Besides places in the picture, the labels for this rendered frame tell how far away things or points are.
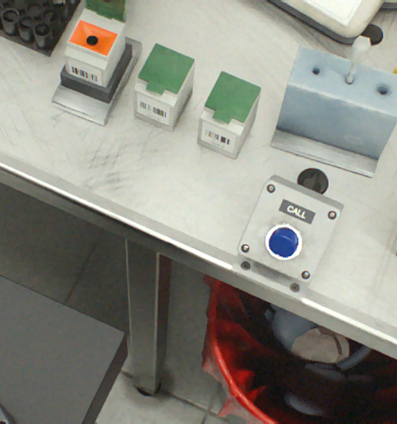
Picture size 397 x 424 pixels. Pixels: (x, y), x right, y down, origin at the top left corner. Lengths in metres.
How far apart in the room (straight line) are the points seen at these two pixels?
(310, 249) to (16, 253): 1.05
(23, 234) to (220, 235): 0.97
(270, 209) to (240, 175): 0.10
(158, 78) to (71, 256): 0.96
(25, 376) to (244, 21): 0.42
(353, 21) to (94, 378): 0.42
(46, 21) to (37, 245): 0.91
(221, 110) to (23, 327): 0.26
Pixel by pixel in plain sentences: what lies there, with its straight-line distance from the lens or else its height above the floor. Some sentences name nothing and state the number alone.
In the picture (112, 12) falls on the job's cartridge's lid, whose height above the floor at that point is 0.96.
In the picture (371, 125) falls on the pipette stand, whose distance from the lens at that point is 0.96.
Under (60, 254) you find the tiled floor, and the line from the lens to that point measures 1.90.
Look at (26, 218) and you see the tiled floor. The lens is 1.93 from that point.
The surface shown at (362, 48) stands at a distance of 0.89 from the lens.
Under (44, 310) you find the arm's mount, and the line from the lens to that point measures 0.88.
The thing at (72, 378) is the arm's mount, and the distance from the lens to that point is 0.87.
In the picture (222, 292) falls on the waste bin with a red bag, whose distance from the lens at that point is 1.43.
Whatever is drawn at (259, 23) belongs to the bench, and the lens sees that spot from 1.08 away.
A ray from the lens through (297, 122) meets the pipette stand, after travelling 0.99.
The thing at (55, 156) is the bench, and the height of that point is 0.87.
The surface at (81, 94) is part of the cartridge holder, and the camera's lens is 1.02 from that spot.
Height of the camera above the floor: 1.80
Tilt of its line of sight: 69 degrees down
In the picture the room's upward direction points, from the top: 7 degrees clockwise
